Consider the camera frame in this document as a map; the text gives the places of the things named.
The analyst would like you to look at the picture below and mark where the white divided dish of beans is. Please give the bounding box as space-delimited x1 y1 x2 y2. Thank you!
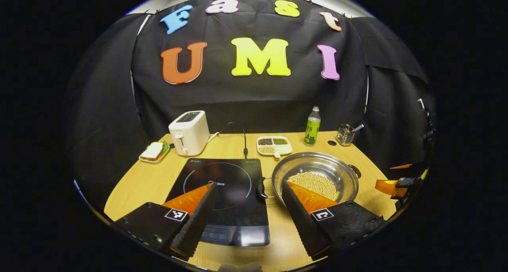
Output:
256 136 293 159

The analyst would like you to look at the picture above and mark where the steel pot with soybeans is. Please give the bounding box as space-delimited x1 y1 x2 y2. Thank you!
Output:
257 152 362 207

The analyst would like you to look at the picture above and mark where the small white plate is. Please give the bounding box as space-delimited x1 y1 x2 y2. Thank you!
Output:
139 141 171 164

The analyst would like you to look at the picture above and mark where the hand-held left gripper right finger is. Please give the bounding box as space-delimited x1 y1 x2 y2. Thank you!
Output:
281 180 385 261

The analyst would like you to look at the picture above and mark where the green label plastic bottle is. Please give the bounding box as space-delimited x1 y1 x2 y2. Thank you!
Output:
304 106 321 147

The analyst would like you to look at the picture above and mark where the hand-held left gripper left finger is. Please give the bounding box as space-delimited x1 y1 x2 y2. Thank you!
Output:
115 182 219 261

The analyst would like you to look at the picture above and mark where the metal mesh utensil holder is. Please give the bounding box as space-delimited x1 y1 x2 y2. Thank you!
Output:
336 124 355 146

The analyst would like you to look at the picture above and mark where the sandwich with lettuce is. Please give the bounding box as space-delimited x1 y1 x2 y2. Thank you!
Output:
141 142 165 161

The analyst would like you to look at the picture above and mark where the black induction cooktop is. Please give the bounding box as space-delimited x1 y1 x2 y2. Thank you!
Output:
165 158 271 247

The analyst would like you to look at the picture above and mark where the black power cable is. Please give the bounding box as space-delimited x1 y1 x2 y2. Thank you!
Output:
217 122 249 159

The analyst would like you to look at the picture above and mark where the white toaster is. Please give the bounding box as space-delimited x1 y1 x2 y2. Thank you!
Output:
168 110 210 157

